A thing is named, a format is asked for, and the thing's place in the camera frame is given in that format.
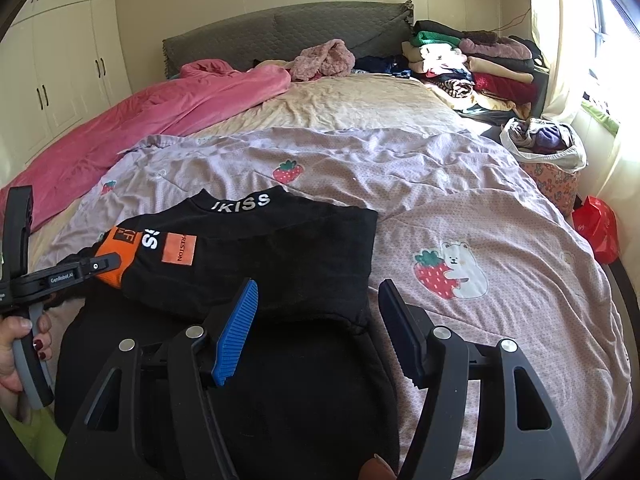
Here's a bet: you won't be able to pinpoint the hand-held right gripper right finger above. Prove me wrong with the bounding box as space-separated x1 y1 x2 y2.
377 279 583 480

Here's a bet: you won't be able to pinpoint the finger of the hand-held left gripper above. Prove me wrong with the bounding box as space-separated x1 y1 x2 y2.
74 254 122 282

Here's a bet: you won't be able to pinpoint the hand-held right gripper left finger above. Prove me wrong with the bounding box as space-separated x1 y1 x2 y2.
54 279 261 480

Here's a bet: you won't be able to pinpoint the black sweatshirt with orange cuffs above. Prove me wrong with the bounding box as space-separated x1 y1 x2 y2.
55 187 401 480

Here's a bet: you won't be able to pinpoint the white bag of clothes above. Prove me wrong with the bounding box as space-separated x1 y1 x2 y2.
500 117 588 171

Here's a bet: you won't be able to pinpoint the dark blue clothes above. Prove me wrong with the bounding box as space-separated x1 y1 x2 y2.
352 54 416 80

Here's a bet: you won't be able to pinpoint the pile of folded clothes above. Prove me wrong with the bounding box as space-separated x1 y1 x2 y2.
402 20 551 116

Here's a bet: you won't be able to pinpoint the person's left hand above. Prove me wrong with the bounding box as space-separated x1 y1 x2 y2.
0 314 52 393

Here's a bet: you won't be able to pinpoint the lilac strawberry print blanket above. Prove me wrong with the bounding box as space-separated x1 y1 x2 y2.
30 127 633 480

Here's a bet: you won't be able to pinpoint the yellow-green cloth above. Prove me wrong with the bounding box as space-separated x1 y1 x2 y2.
10 407 67 467

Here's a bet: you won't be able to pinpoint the pink quilt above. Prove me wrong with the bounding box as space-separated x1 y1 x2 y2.
0 58 292 233

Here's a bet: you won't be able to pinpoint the floral laundry basket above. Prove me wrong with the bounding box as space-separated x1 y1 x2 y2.
517 160 583 217

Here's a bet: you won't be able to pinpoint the white wardrobe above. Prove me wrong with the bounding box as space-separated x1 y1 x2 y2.
0 0 133 176

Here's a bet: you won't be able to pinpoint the red plastic bag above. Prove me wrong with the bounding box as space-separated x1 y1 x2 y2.
571 196 621 265

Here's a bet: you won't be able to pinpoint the beige bed sheet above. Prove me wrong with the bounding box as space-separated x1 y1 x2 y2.
27 74 501 271

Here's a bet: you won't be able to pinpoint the peach cloth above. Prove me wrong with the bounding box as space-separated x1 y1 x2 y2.
252 59 293 74

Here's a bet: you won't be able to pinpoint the grey quilted headboard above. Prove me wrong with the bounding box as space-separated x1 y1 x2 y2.
162 2 416 81

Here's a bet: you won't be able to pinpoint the pink fluffy garment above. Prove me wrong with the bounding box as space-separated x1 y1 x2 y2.
290 39 357 82

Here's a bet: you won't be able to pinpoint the green windowsill cloth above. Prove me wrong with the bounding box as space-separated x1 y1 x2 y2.
582 100 623 136

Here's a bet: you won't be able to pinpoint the cream curtain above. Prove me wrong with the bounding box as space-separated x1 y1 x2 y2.
527 0 601 126

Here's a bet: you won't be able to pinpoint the window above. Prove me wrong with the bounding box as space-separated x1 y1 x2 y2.
575 0 640 126

